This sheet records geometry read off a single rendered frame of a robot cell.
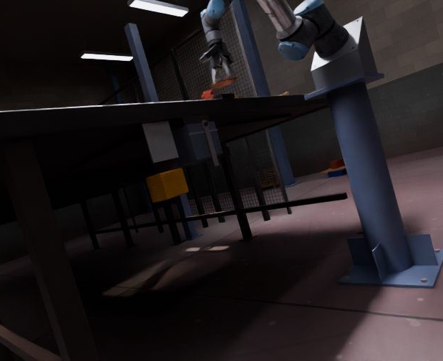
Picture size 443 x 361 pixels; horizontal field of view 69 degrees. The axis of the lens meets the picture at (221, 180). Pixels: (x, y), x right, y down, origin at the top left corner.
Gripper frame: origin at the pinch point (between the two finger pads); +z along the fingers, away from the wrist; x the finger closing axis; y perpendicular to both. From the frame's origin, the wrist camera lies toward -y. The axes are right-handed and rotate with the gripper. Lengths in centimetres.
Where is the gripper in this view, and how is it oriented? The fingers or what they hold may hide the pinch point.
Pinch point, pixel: (222, 82)
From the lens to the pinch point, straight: 163.9
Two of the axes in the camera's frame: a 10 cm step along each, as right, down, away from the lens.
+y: 7.0, -2.1, 6.8
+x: -6.6, 1.6, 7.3
